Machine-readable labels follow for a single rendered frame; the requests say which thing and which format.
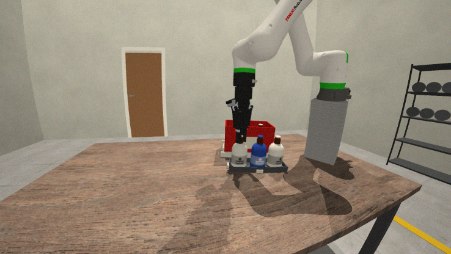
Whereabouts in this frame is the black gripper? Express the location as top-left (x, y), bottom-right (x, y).
top-left (231, 87), bottom-right (253, 144)

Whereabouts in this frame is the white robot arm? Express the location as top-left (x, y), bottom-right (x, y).
top-left (232, 0), bottom-right (351, 101)

